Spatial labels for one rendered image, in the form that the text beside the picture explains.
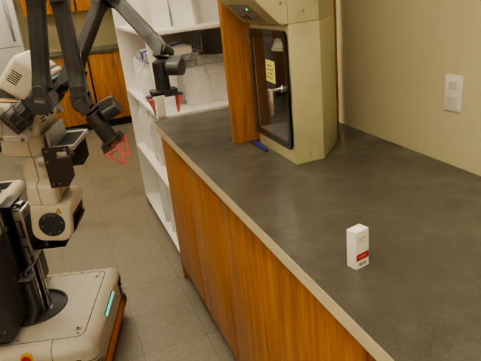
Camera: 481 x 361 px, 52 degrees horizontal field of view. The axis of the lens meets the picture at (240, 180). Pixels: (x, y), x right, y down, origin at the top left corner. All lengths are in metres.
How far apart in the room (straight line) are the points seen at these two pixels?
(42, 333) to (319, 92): 1.48
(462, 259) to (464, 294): 0.13
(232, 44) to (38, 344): 1.42
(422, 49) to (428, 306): 1.00
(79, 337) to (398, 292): 1.47
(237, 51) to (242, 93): 0.16
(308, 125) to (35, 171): 1.08
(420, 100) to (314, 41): 0.43
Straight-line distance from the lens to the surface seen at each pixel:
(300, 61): 1.67
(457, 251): 1.22
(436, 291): 1.08
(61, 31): 1.78
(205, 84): 2.90
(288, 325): 1.43
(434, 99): 1.77
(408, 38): 1.84
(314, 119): 1.73
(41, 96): 1.80
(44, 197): 2.09
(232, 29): 1.96
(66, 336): 2.24
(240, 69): 1.98
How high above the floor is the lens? 1.54
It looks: 21 degrees down
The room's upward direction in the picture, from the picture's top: 6 degrees counter-clockwise
